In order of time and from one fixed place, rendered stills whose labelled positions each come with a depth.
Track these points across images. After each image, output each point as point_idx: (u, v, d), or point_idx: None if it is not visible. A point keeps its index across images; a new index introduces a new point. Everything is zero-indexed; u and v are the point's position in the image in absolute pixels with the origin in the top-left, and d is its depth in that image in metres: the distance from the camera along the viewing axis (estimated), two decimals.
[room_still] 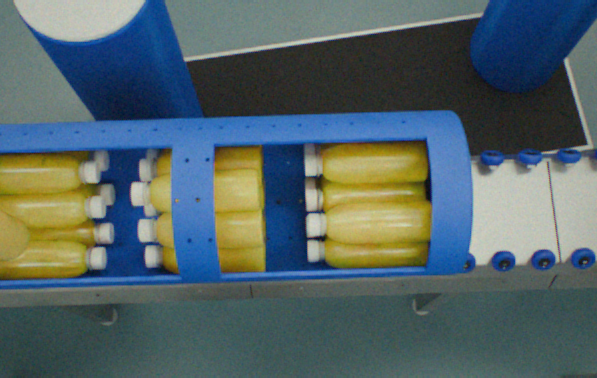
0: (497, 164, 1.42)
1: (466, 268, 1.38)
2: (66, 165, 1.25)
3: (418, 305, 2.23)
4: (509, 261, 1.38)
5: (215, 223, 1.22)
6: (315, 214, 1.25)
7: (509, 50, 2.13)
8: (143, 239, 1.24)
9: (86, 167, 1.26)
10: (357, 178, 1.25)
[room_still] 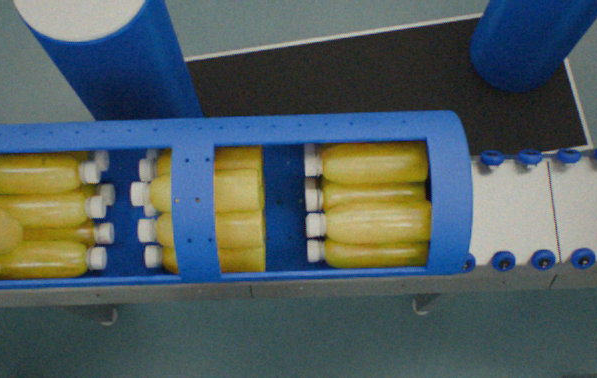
0: (497, 164, 1.42)
1: (466, 268, 1.38)
2: (66, 165, 1.25)
3: (418, 305, 2.23)
4: (509, 261, 1.38)
5: (215, 223, 1.22)
6: (315, 214, 1.25)
7: (509, 50, 2.13)
8: (143, 239, 1.24)
9: (86, 167, 1.26)
10: (357, 178, 1.25)
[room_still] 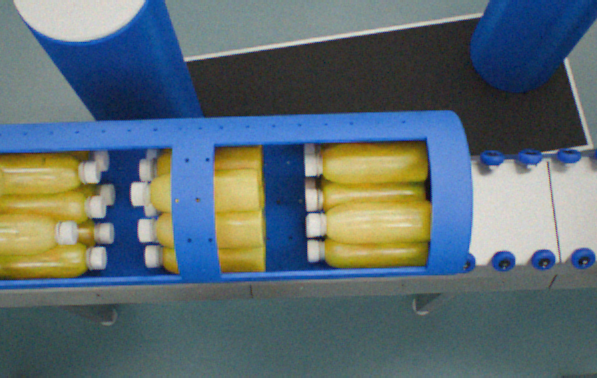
0: (497, 164, 1.42)
1: (466, 268, 1.38)
2: (66, 165, 1.25)
3: (418, 305, 2.23)
4: (509, 261, 1.38)
5: (215, 223, 1.22)
6: (315, 214, 1.25)
7: (509, 50, 2.13)
8: (143, 239, 1.24)
9: (86, 167, 1.26)
10: (357, 178, 1.25)
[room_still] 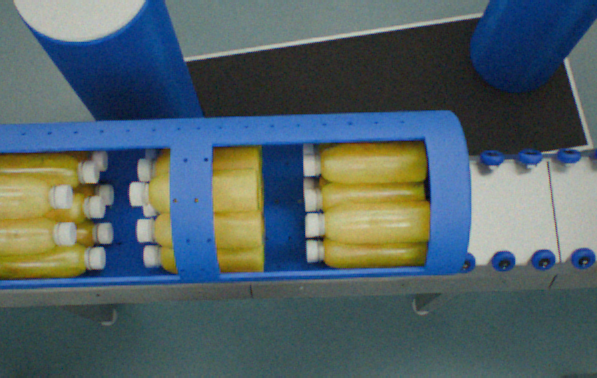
0: (497, 164, 1.42)
1: (466, 268, 1.38)
2: (65, 165, 1.25)
3: (418, 305, 2.23)
4: (509, 261, 1.38)
5: (214, 223, 1.22)
6: (314, 214, 1.25)
7: (509, 50, 2.13)
8: (142, 239, 1.24)
9: (85, 167, 1.26)
10: (356, 178, 1.25)
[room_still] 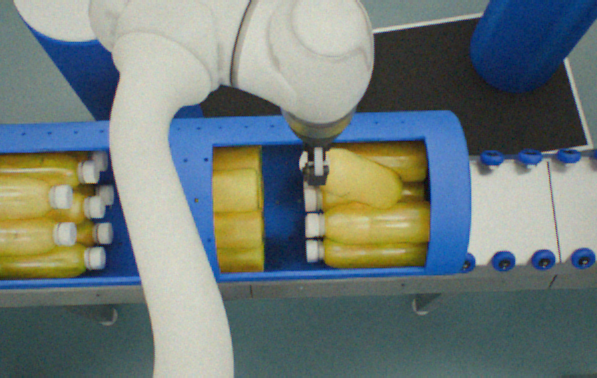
0: (497, 164, 1.42)
1: (466, 268, 1.38)
2: (65, 165, 1.25)
3: (418, 305, 2.23)
4: (509, 261, 1.38)
5: (214, 223, 1.22)
6: (314, 214, 1.25)
7: (509, 50, 2.13)
8: None
9: (85, 167, 1.26)
10: None
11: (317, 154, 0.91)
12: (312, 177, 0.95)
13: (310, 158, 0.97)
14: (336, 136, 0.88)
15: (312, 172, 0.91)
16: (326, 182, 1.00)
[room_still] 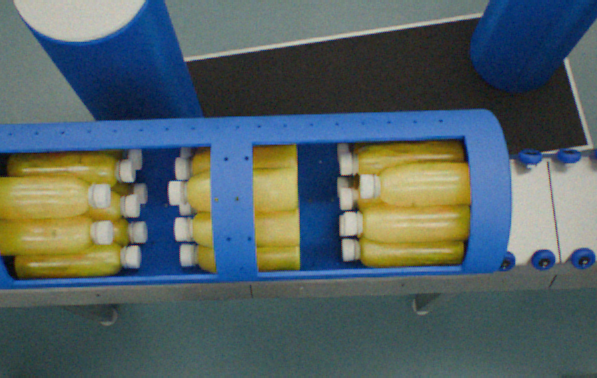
0: None
1: None
2: (103, 164, 1.25)
3: (418, 305, 2.23)
4: (509, 261, 1.38)
5: None
6: (351, 213, 1.25)
7: (509, 50, 2.13)
8: (180, 238, 1.24)
9: (122, 166, 1.26)
10: None
11: None
12: None
13: None
14: None
15: None
16: None
